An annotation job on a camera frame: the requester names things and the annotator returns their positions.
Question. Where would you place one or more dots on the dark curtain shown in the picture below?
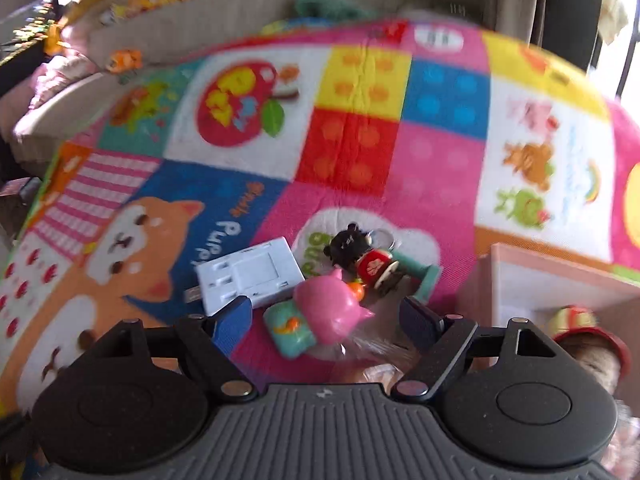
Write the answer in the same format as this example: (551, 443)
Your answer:
(575, 5)

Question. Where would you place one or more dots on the orange plush toy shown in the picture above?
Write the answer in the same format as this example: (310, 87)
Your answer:
(122, 60)

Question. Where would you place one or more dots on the black window frame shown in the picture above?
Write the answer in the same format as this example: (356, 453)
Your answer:
(627, 35)

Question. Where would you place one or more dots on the hanging cream cloth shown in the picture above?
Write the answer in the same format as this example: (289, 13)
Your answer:
(612, 10)

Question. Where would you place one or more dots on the pink pig toy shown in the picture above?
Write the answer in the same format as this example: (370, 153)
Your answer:
(325, 310)

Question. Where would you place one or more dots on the beige sofa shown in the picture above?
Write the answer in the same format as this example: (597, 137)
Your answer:
(225, 15)

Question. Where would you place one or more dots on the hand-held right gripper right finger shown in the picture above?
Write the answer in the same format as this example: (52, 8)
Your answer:
(419, 317)

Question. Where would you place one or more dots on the colourful printed play mat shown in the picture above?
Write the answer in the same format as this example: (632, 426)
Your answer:
(360, 150)

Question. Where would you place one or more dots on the white USB hub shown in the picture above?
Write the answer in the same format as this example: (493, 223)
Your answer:
(250, 270)

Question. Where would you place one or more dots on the yellowish item in box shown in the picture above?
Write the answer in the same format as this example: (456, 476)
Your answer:
(595, 355)

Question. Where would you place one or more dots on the teal case with orange fish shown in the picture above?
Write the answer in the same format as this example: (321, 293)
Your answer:
(290, 334)

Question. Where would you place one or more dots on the pink cardboard box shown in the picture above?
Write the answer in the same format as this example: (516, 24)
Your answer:
(540, 280)

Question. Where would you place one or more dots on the pink blanket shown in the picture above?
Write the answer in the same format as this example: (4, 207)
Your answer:
(60, 80)

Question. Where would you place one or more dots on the clear plastic wrapper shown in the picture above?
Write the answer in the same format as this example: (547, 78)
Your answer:
(375, 360)

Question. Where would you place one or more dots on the green cloth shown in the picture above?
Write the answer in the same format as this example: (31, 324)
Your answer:
(320, 7)

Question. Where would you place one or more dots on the green plastic tool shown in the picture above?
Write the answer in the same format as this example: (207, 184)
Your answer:
(425, 277)

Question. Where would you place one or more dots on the yellow toy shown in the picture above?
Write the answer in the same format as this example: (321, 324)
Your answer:
(75, 12)

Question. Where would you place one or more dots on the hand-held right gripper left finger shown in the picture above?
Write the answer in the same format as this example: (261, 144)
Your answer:
(232, 322)

